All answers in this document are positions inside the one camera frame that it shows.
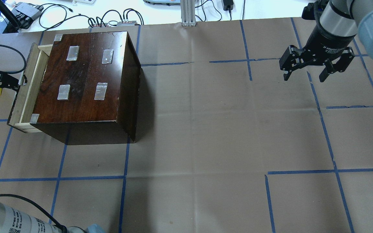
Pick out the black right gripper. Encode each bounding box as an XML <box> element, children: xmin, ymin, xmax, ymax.
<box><xmin>279</xmin><ymin>25</ymin><xmax>355</xmax><ymax>83</ymax></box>

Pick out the light wooden drawer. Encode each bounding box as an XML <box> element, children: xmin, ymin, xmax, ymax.
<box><xmin>7</xmin><ymin>43</ymin><xmax>52</xmax><ymax>133</ymax></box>

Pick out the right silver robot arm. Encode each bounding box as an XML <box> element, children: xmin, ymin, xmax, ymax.
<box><xmin>279</xmin><ymin>0</ymin><xmax>373</xmax><ymax>82</ymax></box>

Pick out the dark wooden drawer cabinet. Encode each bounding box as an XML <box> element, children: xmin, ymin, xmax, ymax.
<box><xmin>30</xmin><ymin>31</ymin><xmax>141</xmax><ymax>145</ymax></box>

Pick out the black power adapter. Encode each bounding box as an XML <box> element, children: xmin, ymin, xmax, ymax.
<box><xmin>222</xmin><ymin>0</ymin><xmax>234</xmax><ymax>11</ymax></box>

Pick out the brown paper table cover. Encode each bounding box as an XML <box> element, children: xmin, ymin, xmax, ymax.
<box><xmin>0</xmin><ymin>18</ymin><xmax>373</xmax><ymax>233</ymax></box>

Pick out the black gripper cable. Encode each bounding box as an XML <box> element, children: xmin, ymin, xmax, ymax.
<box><xmin>0</xmin><ymin>43</ymin><xmax>27</xmax><ymax>75</ymax></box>

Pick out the aluminium frame post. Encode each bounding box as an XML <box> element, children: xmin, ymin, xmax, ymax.
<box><xmin>180</xmin><ymin>0</ymin><xmax>196</xmax><ymax>27</ymax></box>

